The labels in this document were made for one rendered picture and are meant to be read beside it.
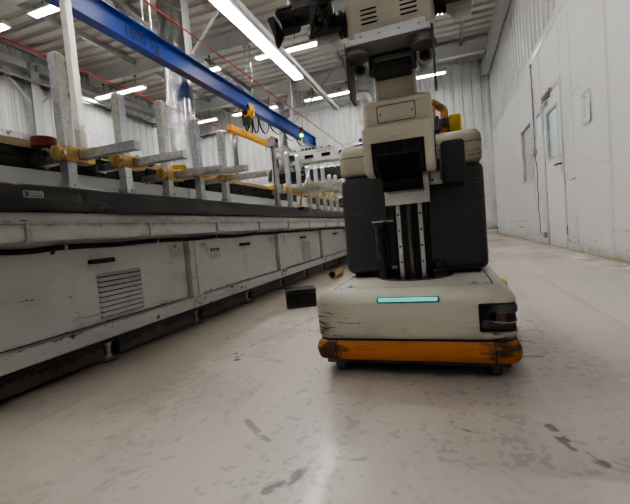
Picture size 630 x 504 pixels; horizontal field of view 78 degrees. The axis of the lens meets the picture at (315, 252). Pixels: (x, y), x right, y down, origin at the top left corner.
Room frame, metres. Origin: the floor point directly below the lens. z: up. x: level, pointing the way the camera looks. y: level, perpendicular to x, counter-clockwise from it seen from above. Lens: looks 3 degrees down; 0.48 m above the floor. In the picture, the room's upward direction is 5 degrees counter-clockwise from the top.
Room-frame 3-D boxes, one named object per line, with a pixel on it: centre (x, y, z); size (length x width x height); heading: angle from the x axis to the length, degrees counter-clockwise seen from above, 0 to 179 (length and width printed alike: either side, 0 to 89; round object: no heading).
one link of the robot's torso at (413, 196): (1.32, -0.38, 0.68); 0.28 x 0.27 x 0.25; 71
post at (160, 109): (1.81, 0.65, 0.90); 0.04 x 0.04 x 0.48; 71
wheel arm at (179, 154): (1.59, 0.68, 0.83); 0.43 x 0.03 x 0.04; 71
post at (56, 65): (1.33, 0.81, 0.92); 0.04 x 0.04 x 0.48; 71
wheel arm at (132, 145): (1.36, 0.76, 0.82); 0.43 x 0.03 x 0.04; 71
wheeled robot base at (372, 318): (1.50, -0.38, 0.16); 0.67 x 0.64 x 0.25; 161
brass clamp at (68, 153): (1.36, 0.81, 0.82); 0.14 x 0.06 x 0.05; 161
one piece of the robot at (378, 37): (1.22, -0.28, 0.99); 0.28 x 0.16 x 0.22; 71
